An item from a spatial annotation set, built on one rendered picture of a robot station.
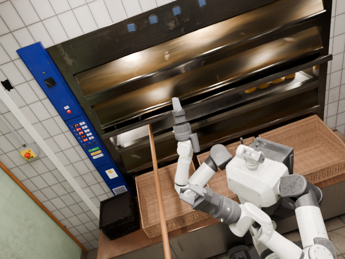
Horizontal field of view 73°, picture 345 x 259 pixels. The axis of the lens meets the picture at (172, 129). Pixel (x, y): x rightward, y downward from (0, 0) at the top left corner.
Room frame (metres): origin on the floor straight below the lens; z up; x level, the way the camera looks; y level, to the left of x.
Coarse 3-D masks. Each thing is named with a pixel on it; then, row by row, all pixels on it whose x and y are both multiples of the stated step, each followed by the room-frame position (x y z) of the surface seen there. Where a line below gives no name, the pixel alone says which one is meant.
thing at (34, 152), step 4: (28, 144) 1.69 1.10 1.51; (32, 144) 1.68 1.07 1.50; (24, 148) 1.66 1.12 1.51; (28, 148) 1.64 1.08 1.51; (32, 148) 1.65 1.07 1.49; (36, 148) 1.69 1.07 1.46; (20, 152) 1.64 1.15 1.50; (24, 152) 1.64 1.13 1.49; (28, 152) 1.64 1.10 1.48; (32, 152) 1.63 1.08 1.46; (36, 152) 1.66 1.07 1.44; (32, 156) 1.63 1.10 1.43; (36, 156) 1.64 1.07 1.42
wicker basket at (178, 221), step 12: (168, 168) 1.63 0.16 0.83; (144, 180) 1.63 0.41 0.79; (168, 180) 1.60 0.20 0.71; (144, 192) 1.59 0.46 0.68; (156, 192) 1.58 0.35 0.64; (168, 192) 1.57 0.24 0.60; (144, 204) 1.48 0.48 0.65; (156, 204) 1.49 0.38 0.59; (168, 204) 1.44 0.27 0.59; (180, 204) 1.39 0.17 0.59; (144, 216) 1.32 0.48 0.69; (156, 216) 1.36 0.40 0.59; (168, 216) 1.31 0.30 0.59; (180, 216) 1.17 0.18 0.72; (192, 216) 1.23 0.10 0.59; (204, 216) 1.17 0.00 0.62; (144, 228) 1.18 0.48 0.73; (156, 228) 1.18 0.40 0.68; (168, 228) 1.18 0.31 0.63
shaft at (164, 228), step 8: (152, 136) 1.65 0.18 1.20; (152, 144) 1.53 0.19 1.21; (152, 152) 1.43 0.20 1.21; (152, 160) 1.35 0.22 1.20; (160, 192) 1.03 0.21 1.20; (160, 200) 0.96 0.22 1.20; (160, 208) 0.91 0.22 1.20; (160, 216) 0.86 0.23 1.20; (168, 240) 0.71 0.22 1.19; (168, 248) 0.66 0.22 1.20; (168, 256) 0.62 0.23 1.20
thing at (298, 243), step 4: (296, 244) 0.94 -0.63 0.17; (300, 244) 0.93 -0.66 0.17; (240, 252) 1.01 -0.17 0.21; (244, 252) 1.00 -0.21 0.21; (248, 252) 1.01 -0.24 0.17; (252, 252) 1.00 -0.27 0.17; (256, 252) 0.99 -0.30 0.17; (232, 256) 1.02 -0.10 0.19; (236, 256) 0.99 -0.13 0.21; (240, 256) 0.96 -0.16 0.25; (244, 256) 0.97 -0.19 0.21; (248, 256) 0.97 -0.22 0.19; (252, 256) 0.97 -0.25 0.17; (256, 256) 0.96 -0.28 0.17
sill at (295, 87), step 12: (300, 84) 1.63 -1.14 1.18; (312, 84) 1.61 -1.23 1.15; (264, 96) 1.66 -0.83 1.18; (276, 96) 1.62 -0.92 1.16; (228, 108) 1.67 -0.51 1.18; (240, 108) 1.64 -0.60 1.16; (192, 120) 1.70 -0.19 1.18; (204, 120) 1.65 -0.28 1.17; (168, 132) 1.66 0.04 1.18; (132, 144) 1.68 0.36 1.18
